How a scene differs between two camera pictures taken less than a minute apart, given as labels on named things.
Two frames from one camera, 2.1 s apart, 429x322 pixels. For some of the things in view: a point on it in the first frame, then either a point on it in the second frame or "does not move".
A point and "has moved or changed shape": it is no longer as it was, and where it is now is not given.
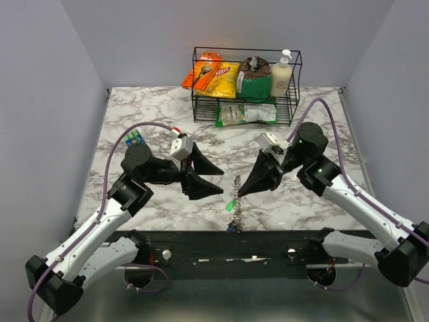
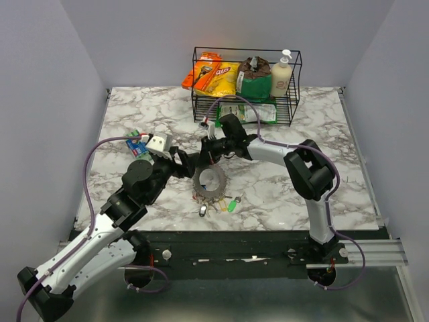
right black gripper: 265,175 to 207,155
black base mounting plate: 232,254 does not move
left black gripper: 194,186 to 188,161
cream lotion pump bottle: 281,77 does not move
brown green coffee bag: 254,80 does not move
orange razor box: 202,72 does not move
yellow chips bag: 222,82 does not move
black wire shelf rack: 244,85 does not move
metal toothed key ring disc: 237,219 has moved or changed shape
